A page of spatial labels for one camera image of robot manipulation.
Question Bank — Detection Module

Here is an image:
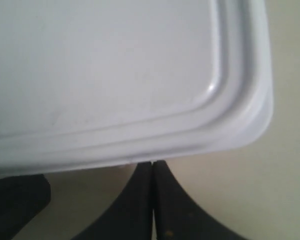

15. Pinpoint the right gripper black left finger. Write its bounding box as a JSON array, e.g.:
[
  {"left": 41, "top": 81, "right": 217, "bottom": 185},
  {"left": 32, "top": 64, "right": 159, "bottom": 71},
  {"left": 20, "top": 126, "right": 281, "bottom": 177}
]
[{"left": 73, "top": 162, "right": 153, "bottom": 240}]

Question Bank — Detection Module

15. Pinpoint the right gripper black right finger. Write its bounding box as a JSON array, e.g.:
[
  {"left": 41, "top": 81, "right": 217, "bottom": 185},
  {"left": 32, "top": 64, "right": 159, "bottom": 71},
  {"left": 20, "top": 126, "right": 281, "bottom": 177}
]
[{"left": 152, "top": 160, "right": 240, "bottom": 240}]

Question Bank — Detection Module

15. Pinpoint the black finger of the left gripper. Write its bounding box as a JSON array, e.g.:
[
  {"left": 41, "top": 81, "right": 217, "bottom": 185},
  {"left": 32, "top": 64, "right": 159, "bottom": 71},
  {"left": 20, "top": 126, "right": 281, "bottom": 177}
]
[{"left": 0, "top": 174, "right": 51, "bottom": 240}]

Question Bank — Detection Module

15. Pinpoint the white lidded plastic container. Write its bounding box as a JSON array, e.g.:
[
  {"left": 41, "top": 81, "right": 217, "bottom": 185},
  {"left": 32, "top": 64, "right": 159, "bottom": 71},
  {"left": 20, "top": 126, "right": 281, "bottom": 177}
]
[{"left": 0, "top": 0, "right": 273, "bottom": 176}]

